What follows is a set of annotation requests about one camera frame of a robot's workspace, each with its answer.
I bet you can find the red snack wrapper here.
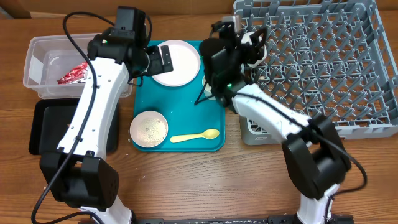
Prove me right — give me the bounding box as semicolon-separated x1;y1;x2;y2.
57;62;88;85

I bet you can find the large white plate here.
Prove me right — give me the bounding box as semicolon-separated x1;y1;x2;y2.
153;40;201;87

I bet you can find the black plastic tray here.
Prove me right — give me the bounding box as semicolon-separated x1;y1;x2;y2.
28;98;121;156

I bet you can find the pink bowl with crumbs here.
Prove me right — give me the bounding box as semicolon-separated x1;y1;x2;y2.
129;111;169;148

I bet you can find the white paper cup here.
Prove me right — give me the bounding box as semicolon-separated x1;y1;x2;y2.
201;77;212;98

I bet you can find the clear plastic bin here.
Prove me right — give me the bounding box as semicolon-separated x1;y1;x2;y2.
22;32;135;100

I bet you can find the grey dishwasher rack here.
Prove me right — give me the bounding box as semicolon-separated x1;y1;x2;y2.
233;0;397;139

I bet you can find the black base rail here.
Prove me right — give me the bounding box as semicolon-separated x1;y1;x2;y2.
124;214;355;224

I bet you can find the yellow plastic spoon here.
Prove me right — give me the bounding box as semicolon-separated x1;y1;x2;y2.
170;129;220;143

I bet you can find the small white bowl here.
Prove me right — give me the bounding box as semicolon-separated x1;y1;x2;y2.
240;28;267;68

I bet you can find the teal serving tray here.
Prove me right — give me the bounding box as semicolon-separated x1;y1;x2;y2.
133;40;226;152

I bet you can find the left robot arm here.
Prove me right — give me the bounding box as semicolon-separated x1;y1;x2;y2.
31;27;172;223

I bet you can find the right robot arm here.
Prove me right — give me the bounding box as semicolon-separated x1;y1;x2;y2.
199;29;351;223

